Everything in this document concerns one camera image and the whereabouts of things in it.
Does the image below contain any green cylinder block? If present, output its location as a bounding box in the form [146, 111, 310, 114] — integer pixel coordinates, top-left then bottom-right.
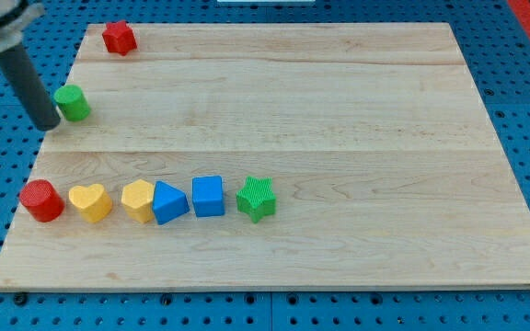
[53, 85, 91, 121]

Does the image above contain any green star block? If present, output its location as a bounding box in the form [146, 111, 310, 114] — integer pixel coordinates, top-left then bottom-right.
[236, 177, 276, 223]

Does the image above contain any red star block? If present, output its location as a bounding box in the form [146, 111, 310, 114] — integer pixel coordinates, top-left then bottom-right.
[102, 20, 137, 56]

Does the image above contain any wooden board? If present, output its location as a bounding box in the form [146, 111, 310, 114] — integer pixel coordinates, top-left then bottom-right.
[0, 23, 530, 292]

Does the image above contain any blue cube block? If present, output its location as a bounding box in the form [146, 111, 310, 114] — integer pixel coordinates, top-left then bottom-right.
[192, 176, 225, 217]

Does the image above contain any blue triangle block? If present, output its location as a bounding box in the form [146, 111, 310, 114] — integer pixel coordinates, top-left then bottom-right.
[152, 181, 190, 225]

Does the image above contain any yellow hexagon block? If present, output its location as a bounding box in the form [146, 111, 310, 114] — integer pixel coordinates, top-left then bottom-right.
[121, 179, 155, 223]

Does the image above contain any yellow heart block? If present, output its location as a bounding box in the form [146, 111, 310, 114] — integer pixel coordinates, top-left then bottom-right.
[68, 183, 113, 223]

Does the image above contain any red cylinder block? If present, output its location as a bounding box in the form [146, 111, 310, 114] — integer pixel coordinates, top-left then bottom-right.
[19, 179, 65, 223]

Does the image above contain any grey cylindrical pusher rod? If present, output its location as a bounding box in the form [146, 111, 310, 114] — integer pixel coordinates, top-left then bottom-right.
[0, 43, 61, 131]

